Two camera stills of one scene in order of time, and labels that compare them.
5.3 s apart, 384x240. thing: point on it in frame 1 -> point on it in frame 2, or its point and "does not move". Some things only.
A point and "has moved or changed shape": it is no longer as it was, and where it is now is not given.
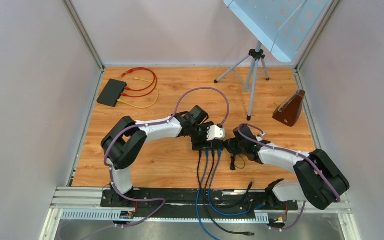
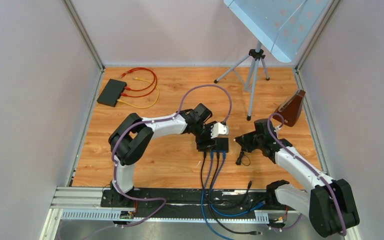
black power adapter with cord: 232,166 -> 239,160
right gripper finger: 231,145 -> 246,141
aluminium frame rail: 84,204 does not move
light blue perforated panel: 284,26 does not move
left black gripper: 204,127 does not move
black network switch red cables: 111,92 does not move
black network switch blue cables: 202,143 has moved or changed shape
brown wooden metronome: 288,110 does not move
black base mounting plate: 195,204 does not move
